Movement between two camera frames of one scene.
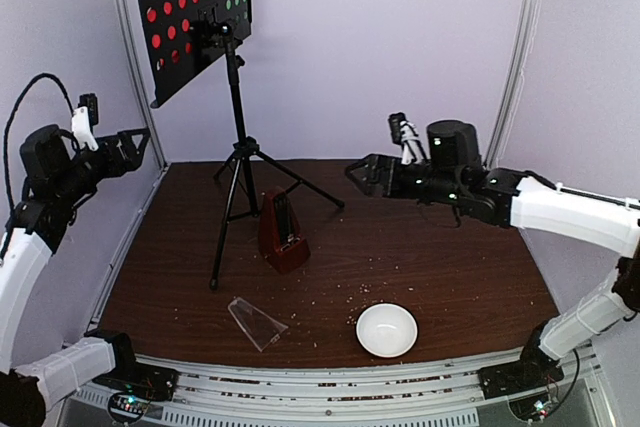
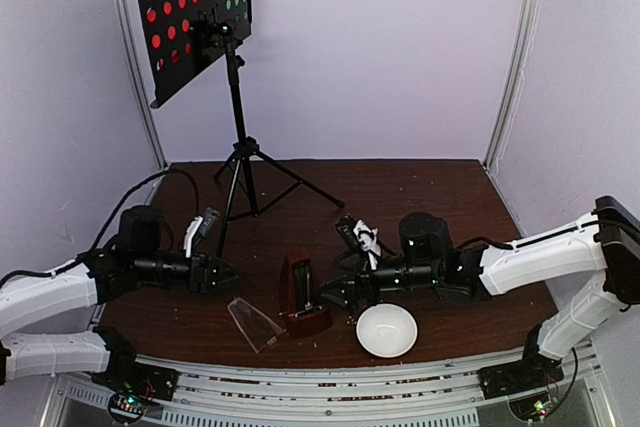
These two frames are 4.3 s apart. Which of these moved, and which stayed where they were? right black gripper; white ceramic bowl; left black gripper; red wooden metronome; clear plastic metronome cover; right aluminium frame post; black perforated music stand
Moved: red wooden metronome; left black gripper; right black gripper
Stayed: black perforated music stand; white ceramic bowl; right aluminium frame post; clear plastic metronome cover
